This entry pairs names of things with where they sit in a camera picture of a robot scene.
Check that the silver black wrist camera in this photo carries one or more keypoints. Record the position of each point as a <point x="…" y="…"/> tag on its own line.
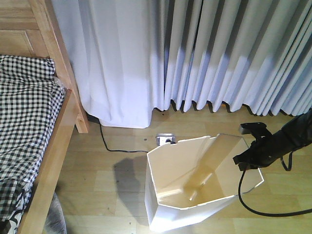
<point x="256" y="129"/>

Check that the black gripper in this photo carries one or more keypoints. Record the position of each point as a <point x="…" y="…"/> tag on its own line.
<point x="259" y="155"/>

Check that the white plastic trash bin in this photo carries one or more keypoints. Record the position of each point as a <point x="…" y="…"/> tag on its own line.
<point x="191" y="180"/>

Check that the white sheer curtain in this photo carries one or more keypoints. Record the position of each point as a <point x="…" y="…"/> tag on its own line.
<point x="113" y="47"/>

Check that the white floor socket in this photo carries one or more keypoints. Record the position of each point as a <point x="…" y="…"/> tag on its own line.
<point x="163" y="138"/>

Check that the grey round rug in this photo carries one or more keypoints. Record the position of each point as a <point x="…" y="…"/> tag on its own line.
<point x="55" y="221"/>

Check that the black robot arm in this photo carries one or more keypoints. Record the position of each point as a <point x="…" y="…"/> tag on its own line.
<point x="293" y="136"/>

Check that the black white checkered bedding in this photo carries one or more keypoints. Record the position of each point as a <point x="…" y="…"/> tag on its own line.
<point x="30" y="101"/>

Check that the wooden bed frame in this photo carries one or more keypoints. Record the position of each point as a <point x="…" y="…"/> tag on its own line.
<point x="29" y="28"/>

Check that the light grey pleated curtain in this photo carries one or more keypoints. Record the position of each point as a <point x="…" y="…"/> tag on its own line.
<point x="239" y="52"/>

